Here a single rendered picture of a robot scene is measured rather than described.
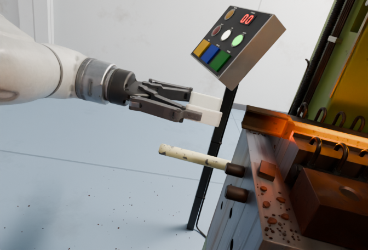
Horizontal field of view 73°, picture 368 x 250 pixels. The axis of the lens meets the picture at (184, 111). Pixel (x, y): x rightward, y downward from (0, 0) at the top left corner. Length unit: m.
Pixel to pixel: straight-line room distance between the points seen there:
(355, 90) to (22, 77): 0.73
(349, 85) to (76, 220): 1.40
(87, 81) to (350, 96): 0.64
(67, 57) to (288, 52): 2.98
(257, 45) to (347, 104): 0.34
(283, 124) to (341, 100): 0.27
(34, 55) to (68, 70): 0.09
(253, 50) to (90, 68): 0.57
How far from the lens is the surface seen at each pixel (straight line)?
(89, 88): 0.52
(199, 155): 1.01
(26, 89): 0.44
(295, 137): 0.53
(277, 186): 0.51
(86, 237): 1.51
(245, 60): 0.90
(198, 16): 3.01
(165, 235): 1.53
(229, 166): 0.57
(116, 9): 3.09
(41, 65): 0.45
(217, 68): 0.91
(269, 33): 0.92
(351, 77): 0.76
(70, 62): 0.53
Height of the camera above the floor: 1.19
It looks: 24 degrees down
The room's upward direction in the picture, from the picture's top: 12 degrees clockwise
